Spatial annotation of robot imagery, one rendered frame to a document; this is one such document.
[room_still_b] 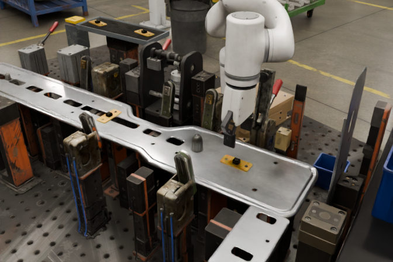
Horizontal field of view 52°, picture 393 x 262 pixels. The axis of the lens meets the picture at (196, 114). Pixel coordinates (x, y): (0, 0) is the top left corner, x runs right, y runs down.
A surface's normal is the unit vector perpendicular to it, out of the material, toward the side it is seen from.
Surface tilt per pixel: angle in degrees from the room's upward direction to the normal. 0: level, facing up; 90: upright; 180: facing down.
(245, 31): 91
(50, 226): 0
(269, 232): 0
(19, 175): 90
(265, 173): 0
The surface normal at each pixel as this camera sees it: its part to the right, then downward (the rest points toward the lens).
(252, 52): 0.14, 0.52
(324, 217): 0.00, -0.87
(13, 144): 0.84, 0.27
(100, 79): -0.55, 0.42
